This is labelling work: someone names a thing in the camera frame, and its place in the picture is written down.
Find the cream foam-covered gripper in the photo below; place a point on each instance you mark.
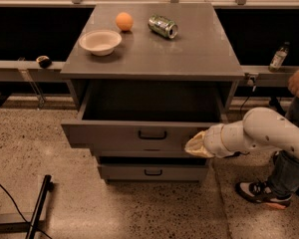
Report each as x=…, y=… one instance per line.
x=213, y=141

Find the grey top drawer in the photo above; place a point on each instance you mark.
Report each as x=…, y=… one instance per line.
x=113, y=111

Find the grey drawer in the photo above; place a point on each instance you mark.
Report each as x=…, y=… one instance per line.
x=152, y=169
x=113, y=111

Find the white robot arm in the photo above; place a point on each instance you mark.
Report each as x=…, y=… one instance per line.
x=260, y=129

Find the grey lower drawer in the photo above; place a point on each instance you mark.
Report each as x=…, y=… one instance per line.
x=152, y=169

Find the grey drawer cabinet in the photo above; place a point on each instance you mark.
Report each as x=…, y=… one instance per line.
x=200, y=52

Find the grey sneaker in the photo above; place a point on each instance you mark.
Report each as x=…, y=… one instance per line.
x=260, y=193

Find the black caster leg right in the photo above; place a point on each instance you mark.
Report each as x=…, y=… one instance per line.
x=276, y=105

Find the clear plastic bottle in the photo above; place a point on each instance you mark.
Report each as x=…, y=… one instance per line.
x=279, y=57

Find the green soda can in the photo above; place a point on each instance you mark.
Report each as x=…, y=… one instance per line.
x=163, y=26

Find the white bowl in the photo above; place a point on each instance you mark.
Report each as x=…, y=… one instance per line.
x=100, y=42

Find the orange fruit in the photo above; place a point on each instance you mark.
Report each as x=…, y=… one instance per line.
x=124, y=21

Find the small black round object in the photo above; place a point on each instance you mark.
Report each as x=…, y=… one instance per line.
x=44, y=61

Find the black floor stand left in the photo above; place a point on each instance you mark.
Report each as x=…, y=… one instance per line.
x=28, y=223

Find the black top drawer handle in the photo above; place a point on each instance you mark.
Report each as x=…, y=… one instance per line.
x=143, y=136

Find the black drawer handle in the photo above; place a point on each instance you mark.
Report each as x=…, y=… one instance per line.
x=143, y=136
x=153, y=172

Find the black lower drawer handle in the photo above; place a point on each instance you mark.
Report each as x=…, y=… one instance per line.
x=153, y=172

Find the wall power outlet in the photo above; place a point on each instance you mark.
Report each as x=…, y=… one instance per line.
x=251, y=80

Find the grey rail right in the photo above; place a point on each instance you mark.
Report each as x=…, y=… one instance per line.
x=269, y=79

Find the grey rail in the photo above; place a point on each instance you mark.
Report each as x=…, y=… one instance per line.
x=269, y=79
x=20, y=71

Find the grey rail left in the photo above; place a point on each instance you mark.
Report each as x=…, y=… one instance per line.
x=20, y=71

